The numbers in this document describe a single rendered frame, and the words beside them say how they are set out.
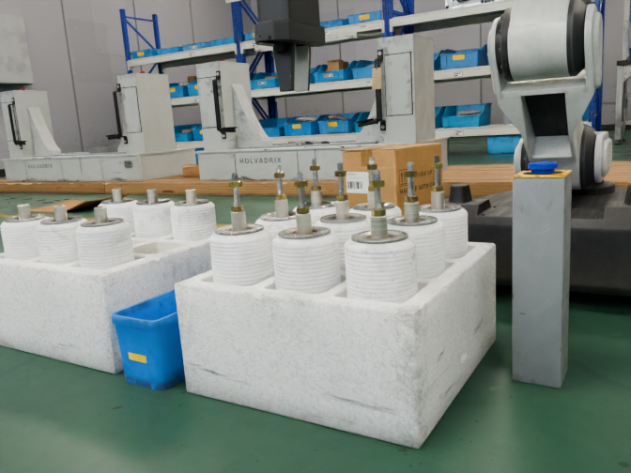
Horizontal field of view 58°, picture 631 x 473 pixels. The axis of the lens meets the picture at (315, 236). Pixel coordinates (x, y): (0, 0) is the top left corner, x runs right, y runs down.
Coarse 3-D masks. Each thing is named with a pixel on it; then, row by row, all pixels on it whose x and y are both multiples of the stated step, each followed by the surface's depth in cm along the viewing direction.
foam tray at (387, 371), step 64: (192, 320) 87; (256, 320) 80; (320, 320) 75; (384, 320) 70; (448, 320) 79; (192, 384) 90; (256, 384) 83; (320, 384) 77; (384, 384) 72; (448, 384) 80
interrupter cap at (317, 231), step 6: (294, 228) 86; (312, 228) 85; (318, 228) 84; (324, 228) 84; (282, 234) 82; (288, 234) 82; (294, 234) 83; (312, 234) 80; (318, 234) 80; (324, 234) 80
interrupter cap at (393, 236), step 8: (360, 232) 79; (368, 232) 79; (392, 232) 78; (400, 232) 78; (352, 240) 76; (360, 240) 74; (368, 240) 73; (376, 240) 73; (384, 240) 73; (392, 240) 73; (400, 240) 74
